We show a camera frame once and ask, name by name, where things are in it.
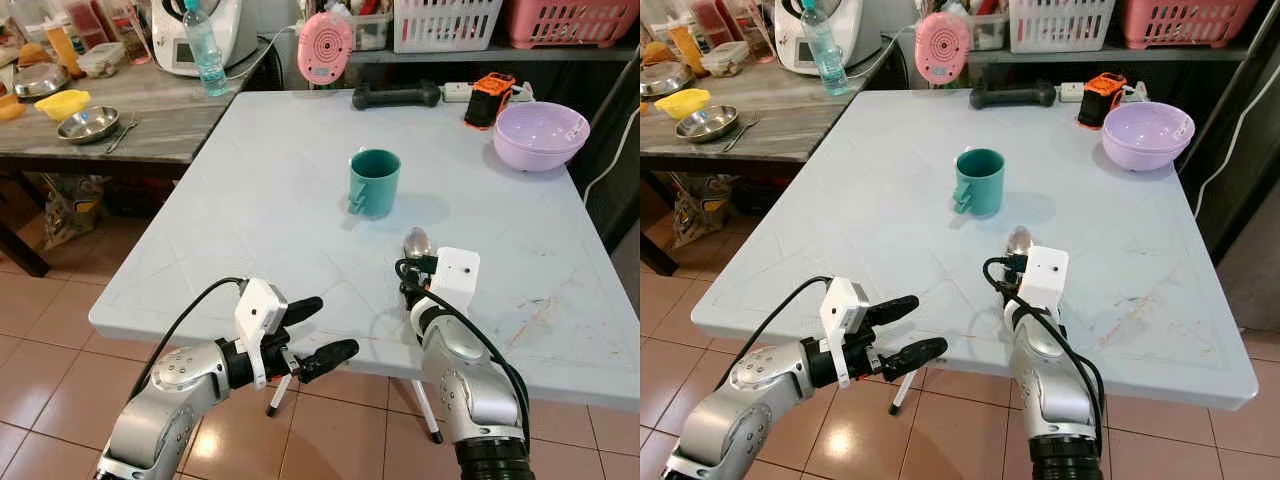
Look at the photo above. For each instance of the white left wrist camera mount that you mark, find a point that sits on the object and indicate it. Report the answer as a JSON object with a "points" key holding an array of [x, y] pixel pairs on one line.
{"points": [[260, 305], [843, 303]]}

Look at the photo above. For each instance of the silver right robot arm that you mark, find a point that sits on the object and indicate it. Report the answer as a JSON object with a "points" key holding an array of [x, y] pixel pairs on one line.
{"points": [[470, 385], [1050, 390]]}

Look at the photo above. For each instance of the red lidded container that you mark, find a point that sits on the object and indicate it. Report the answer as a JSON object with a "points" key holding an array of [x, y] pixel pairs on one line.
{"points": [[712, 20], [85, 22]]}

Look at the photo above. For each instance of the small steel bowl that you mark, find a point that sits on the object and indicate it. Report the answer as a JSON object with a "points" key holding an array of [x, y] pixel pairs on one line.
{"points": [[706, 123], [87, 124]]}

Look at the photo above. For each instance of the purple plastic bowl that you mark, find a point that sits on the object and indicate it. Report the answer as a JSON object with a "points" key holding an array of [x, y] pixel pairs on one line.
{"points": [[540, 140], [1147, 140]]}

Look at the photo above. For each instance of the clear plastic food container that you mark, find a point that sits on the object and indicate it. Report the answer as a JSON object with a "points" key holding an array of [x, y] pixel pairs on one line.
{"points": [[724, 58], [102, 60]]}

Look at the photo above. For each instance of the pink plastic basket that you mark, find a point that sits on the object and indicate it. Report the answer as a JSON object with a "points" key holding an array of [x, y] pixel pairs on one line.
{"points": [[1188, 22], [570, 22]]}

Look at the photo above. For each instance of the orange round fruit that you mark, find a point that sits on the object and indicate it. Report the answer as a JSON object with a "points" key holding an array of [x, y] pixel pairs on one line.
{"points": [[10, 108]]}

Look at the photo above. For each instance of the orange and black device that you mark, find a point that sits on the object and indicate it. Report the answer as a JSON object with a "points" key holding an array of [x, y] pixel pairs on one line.
{"points": [[1100, 100], [489, 100]]}

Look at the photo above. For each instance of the printed bag under table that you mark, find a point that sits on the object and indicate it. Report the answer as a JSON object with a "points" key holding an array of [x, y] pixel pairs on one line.
{"points": [[72, 212], [702, 210]]}

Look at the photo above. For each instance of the green ceramic mug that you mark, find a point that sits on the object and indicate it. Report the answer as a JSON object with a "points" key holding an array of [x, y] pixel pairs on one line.
{"points": [[376, 185], [982, 184]]}

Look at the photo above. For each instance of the clear plastic water bottle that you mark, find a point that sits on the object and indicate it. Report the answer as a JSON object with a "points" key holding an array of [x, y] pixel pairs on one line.
{"points": [[825, 55], [205, 55]]}

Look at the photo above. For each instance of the white power strip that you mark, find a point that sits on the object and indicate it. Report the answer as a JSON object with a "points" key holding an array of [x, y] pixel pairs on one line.
{"points": [[1069, 91], [456, 92]]}

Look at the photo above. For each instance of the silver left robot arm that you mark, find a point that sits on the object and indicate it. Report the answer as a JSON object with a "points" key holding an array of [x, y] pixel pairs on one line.
{"points": [[745, 390], [165, 385]]}

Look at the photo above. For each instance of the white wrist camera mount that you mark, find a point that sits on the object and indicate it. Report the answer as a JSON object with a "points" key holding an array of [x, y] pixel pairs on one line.
{"points": [[260, 305], [843, 303], [457, 275], [1045, 274]]}

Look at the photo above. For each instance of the pink round device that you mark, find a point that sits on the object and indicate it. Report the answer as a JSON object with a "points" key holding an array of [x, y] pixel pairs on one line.
{"points": [[325, 48], [942, 48]]}

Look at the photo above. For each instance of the white table leg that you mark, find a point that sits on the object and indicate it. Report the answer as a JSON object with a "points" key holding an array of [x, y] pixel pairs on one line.
{"points": [[903, 392], [280, 395], [428, 412]]}

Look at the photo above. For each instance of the metal fork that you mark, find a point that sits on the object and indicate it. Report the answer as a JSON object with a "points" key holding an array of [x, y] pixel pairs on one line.
{"points": [[124, 132], [742, 132]]}

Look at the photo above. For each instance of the small clear box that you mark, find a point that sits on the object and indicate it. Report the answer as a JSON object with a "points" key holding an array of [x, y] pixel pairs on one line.
{"points": [[372, 30], [989, 30]]}

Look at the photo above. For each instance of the white kitchen appliance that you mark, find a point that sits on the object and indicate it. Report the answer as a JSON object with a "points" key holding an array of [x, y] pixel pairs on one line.
{"points": [[238, 30], [858, 30]]}

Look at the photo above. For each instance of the silver metal spoon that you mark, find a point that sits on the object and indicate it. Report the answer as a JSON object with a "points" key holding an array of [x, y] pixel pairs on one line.
{"points": [[1019, 240], [416, 242]]}

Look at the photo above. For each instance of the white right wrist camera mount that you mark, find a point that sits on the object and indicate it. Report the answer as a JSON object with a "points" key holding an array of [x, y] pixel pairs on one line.
{"points": [[1045, 274], [457, 275]]}

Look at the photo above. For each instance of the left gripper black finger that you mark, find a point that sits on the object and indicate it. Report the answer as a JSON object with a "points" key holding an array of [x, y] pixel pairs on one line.
{"points": [[328, 358], [892, 310], [304, 311], [915, 356]]}

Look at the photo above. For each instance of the orange packet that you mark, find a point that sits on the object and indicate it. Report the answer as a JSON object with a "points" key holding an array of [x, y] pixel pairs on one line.
{"points": [[64, 48], [686, 46]]}

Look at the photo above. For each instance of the grey wooden table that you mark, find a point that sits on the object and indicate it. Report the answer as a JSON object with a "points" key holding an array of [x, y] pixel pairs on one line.
{"points": [[170, 120], [790, 120]]}

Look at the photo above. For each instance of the white plastic basket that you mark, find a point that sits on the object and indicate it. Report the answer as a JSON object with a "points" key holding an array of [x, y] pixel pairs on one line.
{"points": [[447, 25], [1060, 25]]}

